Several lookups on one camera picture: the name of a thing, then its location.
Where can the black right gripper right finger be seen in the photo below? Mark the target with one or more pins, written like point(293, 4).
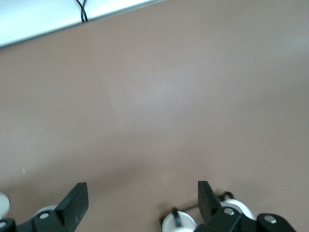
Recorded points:
point(210, 207)

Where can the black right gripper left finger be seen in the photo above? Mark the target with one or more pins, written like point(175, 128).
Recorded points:
point(72, 210)

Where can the white ceramic mug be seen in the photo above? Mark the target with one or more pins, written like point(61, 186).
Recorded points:
point(187, 222)
point(241, 206)

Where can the white round object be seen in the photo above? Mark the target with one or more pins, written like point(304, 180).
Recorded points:
point(3, 203)

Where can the brown table cover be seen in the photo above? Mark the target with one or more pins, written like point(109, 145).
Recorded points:
point(154, 120)

